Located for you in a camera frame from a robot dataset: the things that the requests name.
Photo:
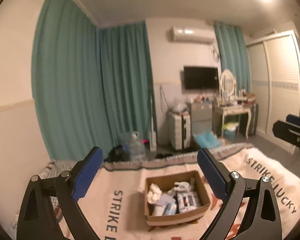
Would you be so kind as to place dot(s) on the white suitcase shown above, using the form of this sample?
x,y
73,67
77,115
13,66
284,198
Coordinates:
x,y
178,130

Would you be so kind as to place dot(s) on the light blue cloth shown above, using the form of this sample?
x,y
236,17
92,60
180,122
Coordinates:
x,y
166,199

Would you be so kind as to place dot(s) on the white air conditioner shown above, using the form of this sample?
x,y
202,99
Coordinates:
x,y
192,34

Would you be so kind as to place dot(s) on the cream printed blanket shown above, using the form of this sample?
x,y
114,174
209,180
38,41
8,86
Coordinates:
x,y
125,177

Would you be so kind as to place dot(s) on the black bag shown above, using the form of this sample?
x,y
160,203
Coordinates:
x,y
117,153

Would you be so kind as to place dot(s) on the dark striped suitcase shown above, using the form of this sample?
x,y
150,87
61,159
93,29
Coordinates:
x,y
253,120

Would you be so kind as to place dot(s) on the group of cosmetic bottles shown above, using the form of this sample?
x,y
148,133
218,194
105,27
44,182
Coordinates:
x,y
240,101

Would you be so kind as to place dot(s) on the bin with green contents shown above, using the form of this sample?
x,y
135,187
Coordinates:
x,y
231,132

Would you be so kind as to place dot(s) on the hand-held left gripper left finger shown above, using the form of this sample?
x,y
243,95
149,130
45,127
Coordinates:
x,y
90,172

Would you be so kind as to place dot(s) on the white sock bundle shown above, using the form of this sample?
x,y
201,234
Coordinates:
x,y
153,192

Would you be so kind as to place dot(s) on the wide green curtain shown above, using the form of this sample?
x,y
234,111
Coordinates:
x,y
70,80

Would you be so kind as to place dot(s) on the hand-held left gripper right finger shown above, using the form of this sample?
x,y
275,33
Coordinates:
x,y
211,175

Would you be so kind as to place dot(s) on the grey drawer cabinet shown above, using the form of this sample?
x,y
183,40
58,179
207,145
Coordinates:
x,y
201,117

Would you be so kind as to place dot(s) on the clear plastic bag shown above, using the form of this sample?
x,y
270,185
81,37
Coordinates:
x,y
178,106

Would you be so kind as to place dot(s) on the clear water jug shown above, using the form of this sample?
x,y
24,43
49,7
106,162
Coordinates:
x,y
136,146

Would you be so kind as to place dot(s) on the green corner curtain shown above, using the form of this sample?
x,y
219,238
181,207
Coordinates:
x,y
125,80

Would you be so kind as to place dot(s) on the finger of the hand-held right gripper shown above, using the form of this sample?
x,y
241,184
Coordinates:
x,y
287,131
298,120

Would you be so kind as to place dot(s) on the blue plastic bag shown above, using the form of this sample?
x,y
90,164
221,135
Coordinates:
x,y
206,138

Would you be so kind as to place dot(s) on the light blue tissue packet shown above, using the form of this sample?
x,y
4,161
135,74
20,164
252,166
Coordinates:
x,y
170,208

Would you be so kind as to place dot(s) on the white sliding wardrobe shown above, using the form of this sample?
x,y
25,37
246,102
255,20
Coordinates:
x,y
282,80

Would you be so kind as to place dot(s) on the brown cardboard box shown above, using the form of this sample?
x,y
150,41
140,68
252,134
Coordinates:
x,y
175,218

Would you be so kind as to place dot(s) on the white oval mirror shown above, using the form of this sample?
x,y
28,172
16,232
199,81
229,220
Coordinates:
x,y
228,82

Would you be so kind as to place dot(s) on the white dressing table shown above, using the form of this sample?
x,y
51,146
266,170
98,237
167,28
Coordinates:
x,y
236,110

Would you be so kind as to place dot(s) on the black wall television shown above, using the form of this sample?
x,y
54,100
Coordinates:
x,y
200,77

